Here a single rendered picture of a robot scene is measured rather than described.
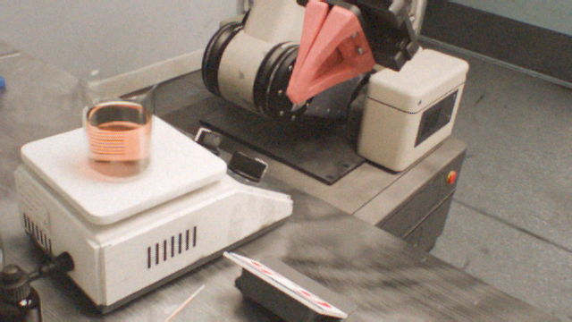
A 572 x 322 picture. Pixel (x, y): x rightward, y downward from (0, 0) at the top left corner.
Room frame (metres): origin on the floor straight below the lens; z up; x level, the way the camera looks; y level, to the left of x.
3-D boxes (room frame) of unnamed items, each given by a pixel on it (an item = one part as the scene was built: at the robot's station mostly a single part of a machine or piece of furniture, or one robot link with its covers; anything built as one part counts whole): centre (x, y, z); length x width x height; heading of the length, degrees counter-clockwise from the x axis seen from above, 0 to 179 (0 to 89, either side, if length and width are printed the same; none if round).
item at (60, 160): (0.42, 0.13, 0.83); 0.12 x 0.12 x 0.01; 49
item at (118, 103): (0.40, 0.12, 0.87); 0.06 x 0.05 x 0.08; 126
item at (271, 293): (0.37, -0.02, 0.77); 0.09 x 0.06 x 0.04; 56
